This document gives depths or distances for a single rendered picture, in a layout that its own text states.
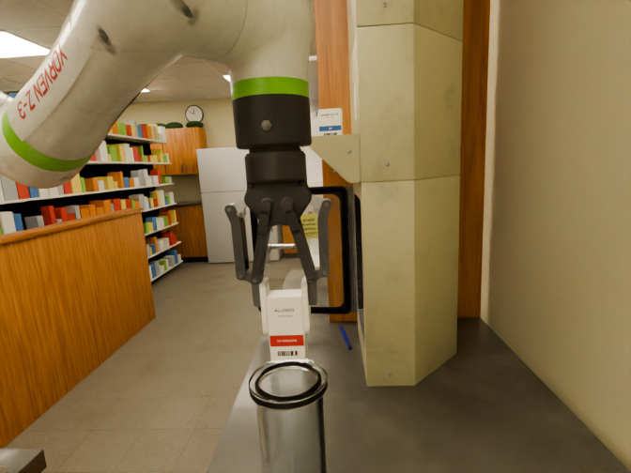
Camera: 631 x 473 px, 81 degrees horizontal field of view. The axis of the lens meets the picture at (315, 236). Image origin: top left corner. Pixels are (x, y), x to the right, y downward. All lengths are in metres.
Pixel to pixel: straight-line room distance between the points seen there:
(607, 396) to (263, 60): 0.82
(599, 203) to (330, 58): 0.77
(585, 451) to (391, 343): 0.38
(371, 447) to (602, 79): 0.78
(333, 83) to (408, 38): 0.40
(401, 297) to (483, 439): 0.30
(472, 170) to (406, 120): 0.47
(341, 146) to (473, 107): 0.56
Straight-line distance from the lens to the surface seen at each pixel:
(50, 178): 0.71
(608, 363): 0.89
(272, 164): 0.43
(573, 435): 0.90
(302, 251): 0.47
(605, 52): 0.89
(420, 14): 0.87
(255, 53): 0.44
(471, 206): 1.24
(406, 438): 0.81
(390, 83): 0.81
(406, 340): 0.89
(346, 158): 0.79
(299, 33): 0.46
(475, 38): 1.27
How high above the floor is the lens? 1.45
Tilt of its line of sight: 11 degrees down
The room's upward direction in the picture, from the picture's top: 3 degrees counter-clockwise
